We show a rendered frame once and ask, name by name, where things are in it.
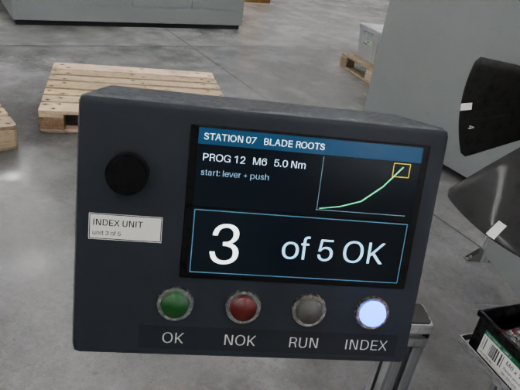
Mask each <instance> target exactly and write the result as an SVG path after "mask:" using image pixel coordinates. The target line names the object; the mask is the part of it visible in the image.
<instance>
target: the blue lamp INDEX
mask: <svg viewBox="0 0 520 390"><path fill-rule="evenodd" d="M354 315H355V319H356V321H357V322H358V323H359V324H360V325H361V326H362V327H364V328H366V329H375V328H378V327H380V326H382V325H383V324H384V323H385V322H386V320H387V319H388V315H389V309H388V305H387V303H386V302H385V301H384V300H383V299H382V298H381V297H378V296H369V297H366V298H364V299H363V300H362V301H360V302H359V304H357V306H356V308H355V311H354Z"/></svg>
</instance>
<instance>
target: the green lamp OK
mask: <svg viewBox="0 0 520 390"><path fill-rule="evenodd" d="M156 305H157V309H158V311H159V313H160V315H161V316H162V317H164V318H166V319H167V320H172V321H177V320H182V319H184V318H186V317H187V316H188V315H189V314H190V313H191V311H192V309H193V296H192V295H191V293H190V292H189V291H188V290H187V289H185V288H183V287H182V286H170V287H167V288H165V289H164V290H163V291H162V292H161V293H160V294H159V295H158V298H157V301H156Z"/></svg>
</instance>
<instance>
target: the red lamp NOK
mask: <svg viewBox="0 0 520 390"><path fill-rule="evenodd" d="M260 310H261V301H260V299H259V297H258V296H257V294H256V293H254V292H252V291H251V290H248V289H240V290H237V291H235V292H233V293H232V294H231V295H230V296H229V297H228V298H227V300H226V303H225V311H226V314H227V315H228V317H229V318H230V319H231V320H232V321H234V322H235V323H250V322H252V321H253V320H254V319H255V318H256V317H257V316H258V315H259V313H260Z"/></svg>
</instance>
